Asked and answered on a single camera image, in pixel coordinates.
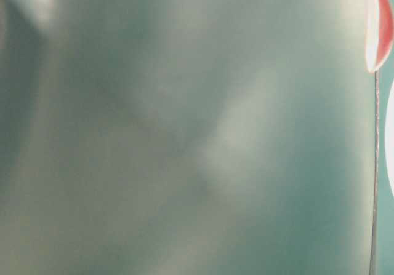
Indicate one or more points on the white bowl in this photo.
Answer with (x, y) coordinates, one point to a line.
(389, 139)

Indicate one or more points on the red plastic spoon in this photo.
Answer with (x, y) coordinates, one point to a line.
(379, 33)

